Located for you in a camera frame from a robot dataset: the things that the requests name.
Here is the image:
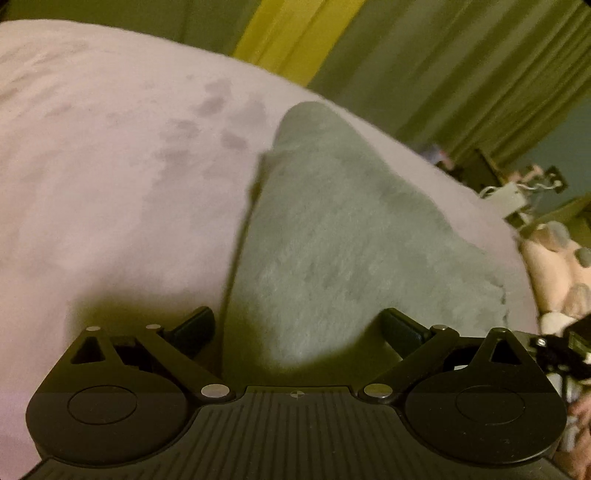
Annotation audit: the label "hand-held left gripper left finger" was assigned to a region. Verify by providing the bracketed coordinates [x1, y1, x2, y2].
[69, 306, 232, 401]

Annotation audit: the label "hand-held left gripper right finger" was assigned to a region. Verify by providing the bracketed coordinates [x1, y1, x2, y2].
[362, 308, 530, 402]

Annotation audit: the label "grey fuzzy towel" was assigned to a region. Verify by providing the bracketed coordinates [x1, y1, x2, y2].
[221, 102, 509, 372]

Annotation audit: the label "person's right hand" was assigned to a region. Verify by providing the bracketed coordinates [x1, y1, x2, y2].
[569, 396, 591, 464]

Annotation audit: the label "cream plush toy grey spots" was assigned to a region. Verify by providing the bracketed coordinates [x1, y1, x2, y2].
[519, 220, 591, 335]

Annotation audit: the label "white power adapter box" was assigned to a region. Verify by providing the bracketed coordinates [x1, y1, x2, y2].
[479, 181, 532, 214]

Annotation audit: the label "pink bed blanket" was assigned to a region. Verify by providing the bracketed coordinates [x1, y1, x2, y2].
[0, 18, 543, 467]

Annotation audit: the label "dark furniture piece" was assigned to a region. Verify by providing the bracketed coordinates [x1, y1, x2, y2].
[455, 147, 499, 189]

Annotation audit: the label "grey-green curtain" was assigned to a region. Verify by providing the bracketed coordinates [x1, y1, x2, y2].
[172, 0, 591, 162]

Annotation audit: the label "yellow curtain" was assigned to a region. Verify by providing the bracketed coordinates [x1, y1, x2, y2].
[230, 0, 366, 88]

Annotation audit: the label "wall socket with plug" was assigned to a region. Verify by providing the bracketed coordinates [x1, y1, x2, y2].
[541, 165, 566, 191]

